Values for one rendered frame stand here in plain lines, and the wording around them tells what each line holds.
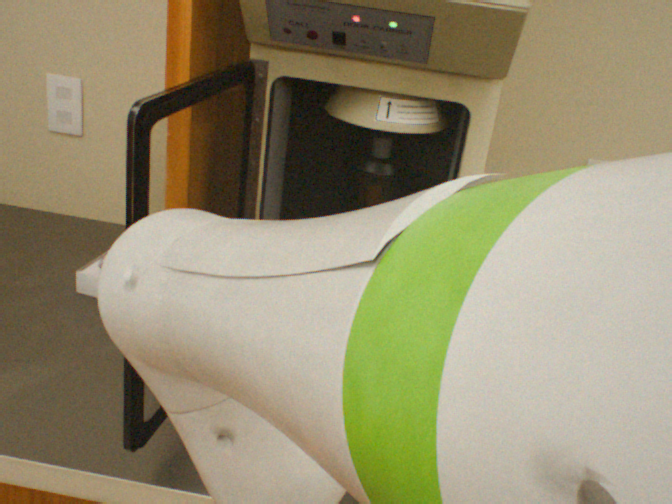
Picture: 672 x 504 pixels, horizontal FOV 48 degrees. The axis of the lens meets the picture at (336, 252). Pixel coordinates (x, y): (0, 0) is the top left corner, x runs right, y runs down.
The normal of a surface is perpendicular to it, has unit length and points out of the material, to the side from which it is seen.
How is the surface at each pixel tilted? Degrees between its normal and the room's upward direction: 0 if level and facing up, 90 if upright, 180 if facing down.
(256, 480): 81
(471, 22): 135
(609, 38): 90
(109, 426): 0
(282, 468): 70
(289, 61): 90
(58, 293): 0
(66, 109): 90
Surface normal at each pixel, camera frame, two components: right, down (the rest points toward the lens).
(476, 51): -0.18, 0.92
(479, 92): -0.14, 0.39
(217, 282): -0.80, -0.42
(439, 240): -0.67, -0.68
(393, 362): -0.88, -0.20
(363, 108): -0.37, -0.07
